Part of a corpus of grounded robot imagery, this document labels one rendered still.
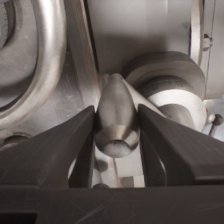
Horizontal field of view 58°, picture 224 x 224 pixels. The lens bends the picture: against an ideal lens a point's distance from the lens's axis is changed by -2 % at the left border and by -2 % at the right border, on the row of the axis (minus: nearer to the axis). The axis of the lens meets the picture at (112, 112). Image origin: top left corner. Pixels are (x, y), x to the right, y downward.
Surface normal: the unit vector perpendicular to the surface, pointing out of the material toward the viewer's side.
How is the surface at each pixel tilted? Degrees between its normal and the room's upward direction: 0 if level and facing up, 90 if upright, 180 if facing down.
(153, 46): 90
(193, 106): 90
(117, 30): 90
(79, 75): 90
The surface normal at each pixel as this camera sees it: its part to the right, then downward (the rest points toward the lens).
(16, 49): -0.01, 0.56
